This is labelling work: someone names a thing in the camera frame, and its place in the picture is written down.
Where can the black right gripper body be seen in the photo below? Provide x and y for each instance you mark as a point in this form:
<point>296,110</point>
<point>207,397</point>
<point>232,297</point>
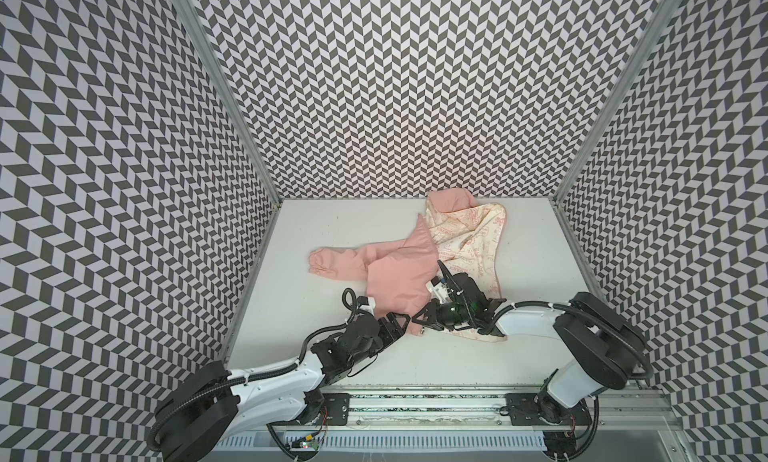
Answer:
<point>436,312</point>

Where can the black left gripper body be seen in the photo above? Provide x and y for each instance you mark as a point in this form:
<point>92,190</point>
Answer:
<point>374,347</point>

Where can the pink Snoopy zip jacket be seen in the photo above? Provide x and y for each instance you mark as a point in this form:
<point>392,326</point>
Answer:
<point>455,229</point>

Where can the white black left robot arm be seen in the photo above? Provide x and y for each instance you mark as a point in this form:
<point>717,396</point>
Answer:
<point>215,403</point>

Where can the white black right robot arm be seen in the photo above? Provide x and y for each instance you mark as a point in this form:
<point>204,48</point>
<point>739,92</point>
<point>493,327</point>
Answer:
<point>606,349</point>

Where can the small green circuit board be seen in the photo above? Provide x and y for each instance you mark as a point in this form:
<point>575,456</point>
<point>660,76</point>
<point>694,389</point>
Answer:
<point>306,443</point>

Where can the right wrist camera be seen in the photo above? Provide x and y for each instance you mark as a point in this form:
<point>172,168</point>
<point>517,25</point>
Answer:
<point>446,286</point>

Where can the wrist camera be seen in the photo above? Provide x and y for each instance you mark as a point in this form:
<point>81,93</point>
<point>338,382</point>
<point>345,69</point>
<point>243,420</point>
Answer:
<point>357,304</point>
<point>446,286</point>

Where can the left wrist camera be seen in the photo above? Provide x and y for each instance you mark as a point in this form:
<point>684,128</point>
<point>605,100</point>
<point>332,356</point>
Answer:
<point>357,304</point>

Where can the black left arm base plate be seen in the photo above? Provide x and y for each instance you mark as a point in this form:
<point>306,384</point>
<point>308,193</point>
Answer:
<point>325,409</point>

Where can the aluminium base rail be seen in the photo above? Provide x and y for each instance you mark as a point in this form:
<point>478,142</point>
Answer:
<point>476,408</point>

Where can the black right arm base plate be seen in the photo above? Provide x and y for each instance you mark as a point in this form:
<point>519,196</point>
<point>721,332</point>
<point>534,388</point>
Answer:
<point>525,409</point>

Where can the aluminium corner post right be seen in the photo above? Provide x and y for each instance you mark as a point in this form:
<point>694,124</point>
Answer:
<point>648,39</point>

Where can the aluminium corner post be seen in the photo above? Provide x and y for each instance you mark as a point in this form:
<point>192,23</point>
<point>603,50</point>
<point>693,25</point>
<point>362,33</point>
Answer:
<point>190,21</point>
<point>648,39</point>

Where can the aluminium corner post left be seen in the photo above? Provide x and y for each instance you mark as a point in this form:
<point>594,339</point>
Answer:
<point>190,21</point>

